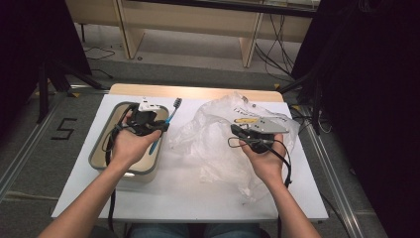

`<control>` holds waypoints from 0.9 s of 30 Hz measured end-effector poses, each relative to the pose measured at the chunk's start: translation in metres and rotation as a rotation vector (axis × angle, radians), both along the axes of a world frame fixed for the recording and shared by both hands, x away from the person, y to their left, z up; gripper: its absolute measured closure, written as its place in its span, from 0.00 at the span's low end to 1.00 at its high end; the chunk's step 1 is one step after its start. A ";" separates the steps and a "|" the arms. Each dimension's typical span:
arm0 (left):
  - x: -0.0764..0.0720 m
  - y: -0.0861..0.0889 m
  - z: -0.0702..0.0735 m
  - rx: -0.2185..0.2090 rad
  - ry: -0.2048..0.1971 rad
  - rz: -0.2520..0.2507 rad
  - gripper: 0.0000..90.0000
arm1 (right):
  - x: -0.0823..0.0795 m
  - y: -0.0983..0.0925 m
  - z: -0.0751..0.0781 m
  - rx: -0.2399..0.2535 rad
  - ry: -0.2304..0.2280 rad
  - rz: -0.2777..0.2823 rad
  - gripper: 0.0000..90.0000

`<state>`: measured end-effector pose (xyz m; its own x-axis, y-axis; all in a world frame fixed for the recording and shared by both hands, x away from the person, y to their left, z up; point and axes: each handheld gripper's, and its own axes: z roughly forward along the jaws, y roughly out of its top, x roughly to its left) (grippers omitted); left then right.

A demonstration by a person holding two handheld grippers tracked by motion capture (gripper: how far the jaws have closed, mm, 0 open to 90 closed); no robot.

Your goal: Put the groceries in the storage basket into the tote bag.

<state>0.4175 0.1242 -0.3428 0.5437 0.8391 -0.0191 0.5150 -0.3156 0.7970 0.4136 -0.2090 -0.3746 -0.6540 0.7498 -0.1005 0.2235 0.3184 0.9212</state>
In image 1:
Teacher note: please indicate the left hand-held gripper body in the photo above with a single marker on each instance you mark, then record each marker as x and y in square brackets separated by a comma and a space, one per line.
[145, 120]

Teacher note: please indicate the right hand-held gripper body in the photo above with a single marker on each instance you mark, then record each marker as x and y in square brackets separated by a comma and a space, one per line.
[265, 125]

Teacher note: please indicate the blue toothbrush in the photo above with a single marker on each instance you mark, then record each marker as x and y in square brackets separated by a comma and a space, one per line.
[171, 114]

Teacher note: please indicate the clear smiley plastic bag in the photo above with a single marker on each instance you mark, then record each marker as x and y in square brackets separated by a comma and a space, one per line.
[211, 145]

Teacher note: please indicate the beige bin with grey rim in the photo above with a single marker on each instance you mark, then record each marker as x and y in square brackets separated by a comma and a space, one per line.
[99, 155]

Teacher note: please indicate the person's left hand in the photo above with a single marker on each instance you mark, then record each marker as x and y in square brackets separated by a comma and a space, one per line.
[132, 148]

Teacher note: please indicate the person's right hand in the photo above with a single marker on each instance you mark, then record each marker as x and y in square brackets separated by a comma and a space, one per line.
[269, 165]

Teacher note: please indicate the black metal stand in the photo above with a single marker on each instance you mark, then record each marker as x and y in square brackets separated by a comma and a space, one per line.
[315, 99]

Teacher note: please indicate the black tripod stand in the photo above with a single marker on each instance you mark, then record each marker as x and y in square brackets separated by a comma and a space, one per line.
[44, 92]

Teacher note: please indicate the person's legs in jeans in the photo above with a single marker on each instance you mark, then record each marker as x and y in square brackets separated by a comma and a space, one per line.
[198, 230]

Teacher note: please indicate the light wooden desk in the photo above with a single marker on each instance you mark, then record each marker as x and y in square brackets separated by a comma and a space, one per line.
[185, 16]

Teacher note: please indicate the dark curtain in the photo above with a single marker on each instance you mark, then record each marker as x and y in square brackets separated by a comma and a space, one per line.
[29, 49]
[373, 99]

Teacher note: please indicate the metal floor rail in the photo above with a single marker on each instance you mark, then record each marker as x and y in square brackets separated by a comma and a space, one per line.
[26, 148]
[343, 205]

